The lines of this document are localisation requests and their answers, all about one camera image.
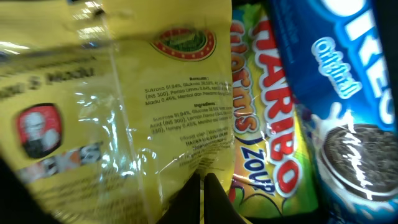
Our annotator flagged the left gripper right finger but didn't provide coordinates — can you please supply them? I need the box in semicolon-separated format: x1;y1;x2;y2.
204;173;246;224

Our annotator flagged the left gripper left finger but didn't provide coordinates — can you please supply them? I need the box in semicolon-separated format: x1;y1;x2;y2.
157;173;201;224

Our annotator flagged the Haribo gummy candy bag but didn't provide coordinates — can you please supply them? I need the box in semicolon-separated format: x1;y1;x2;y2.
229;3;318;219

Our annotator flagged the yellow snack bag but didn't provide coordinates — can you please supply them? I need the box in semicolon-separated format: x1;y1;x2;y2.
1;0;234;223

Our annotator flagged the blue Oreo cookie pack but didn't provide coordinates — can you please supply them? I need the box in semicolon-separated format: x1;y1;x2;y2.
270;0;397;223

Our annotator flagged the dark green box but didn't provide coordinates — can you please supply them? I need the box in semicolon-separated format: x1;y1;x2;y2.
233;1;397;223

